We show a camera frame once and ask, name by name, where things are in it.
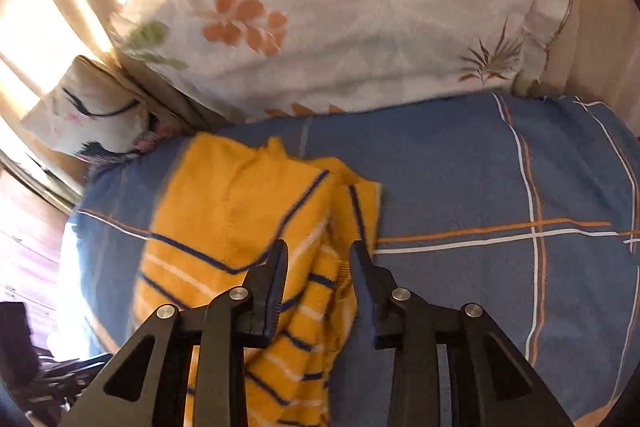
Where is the beige headboard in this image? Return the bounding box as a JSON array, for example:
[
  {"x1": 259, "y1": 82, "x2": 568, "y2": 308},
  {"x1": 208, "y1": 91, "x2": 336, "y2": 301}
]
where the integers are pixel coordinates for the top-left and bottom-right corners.
[{"x1": 542, "y1": 0, "x2": 640, "y2": 128}]

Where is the yellow striped sweater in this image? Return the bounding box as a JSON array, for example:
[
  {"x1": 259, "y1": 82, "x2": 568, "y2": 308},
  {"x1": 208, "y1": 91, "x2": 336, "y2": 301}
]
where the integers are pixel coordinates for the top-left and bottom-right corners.
[{"x1": 131, "y1": 134, "x2": 385, "y2": 427}]

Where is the bird and flower print pillow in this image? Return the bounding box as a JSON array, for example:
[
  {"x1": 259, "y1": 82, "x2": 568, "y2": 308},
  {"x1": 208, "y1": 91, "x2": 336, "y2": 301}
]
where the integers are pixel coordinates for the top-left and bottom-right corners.
[{"x1": 22, "y1": 54, "x2": 173, "y2": 164}]

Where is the window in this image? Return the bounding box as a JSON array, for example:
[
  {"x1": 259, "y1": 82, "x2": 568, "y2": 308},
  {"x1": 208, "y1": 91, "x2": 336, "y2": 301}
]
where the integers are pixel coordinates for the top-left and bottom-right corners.
[{"x1": 0, "y1": 0, "x2": 76, "y2": 158}]

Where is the leaf print white pillow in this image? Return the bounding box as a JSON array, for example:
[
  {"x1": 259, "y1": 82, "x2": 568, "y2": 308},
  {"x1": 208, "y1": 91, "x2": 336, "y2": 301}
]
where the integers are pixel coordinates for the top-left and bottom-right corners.
[{"x1": 107, "y1": 0, "x2": 581, "y2": 124}]

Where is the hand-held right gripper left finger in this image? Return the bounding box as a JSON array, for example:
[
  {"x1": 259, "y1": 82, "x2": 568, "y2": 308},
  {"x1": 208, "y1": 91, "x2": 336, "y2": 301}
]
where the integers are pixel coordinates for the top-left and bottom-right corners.
[{"x1": 60, "y1": 239, "x2": 290, "y2": 427}]

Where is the blue plaid bed sheet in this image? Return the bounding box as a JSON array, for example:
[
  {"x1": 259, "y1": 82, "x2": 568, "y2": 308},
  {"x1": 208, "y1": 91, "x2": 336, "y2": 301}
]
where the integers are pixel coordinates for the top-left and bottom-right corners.
[{"x1": 67, "y1": 92, "x2": 640, "y2": 427}]

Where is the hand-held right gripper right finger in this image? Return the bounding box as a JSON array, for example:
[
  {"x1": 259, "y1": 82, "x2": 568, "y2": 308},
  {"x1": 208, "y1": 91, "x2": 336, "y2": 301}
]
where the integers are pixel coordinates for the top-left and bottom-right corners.
[{"x1": 348, "y1": 240, "x2": 576, "y2": 427}]

